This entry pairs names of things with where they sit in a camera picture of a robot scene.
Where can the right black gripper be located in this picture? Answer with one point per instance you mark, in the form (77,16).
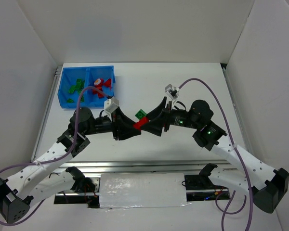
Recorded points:
(165,119)

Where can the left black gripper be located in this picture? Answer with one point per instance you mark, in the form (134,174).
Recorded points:
(115,128)

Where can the red green lego tower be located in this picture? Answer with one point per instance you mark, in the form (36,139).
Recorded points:
(140,123)

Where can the red 2x4 lego brick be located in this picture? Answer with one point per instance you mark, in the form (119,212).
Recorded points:
(108,83)

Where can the green 2x2 tall lego brick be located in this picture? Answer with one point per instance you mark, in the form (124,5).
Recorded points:
(70,101)

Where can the dark green 2x2 lego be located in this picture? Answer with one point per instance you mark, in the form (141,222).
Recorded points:
(80,83)

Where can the green on red lego stack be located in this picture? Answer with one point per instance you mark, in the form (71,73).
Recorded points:
(140,114)

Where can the red half-round lego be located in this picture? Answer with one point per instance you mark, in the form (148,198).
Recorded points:
(98,82)

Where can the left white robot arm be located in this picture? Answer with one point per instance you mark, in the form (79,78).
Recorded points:
(37,180)

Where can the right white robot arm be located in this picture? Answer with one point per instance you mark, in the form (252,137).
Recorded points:
(265,184)

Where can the white foil-covered panel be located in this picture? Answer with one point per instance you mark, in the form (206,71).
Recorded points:
(142,190)

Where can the blue two-compartment bin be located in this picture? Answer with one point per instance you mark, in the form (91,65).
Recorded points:
(89,74)

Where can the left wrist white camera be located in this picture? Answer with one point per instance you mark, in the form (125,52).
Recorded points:
(110,105)

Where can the wrist white camera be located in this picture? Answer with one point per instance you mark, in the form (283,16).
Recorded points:
(110,105)
(173,93)

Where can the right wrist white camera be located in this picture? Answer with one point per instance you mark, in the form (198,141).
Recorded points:
(173,93)

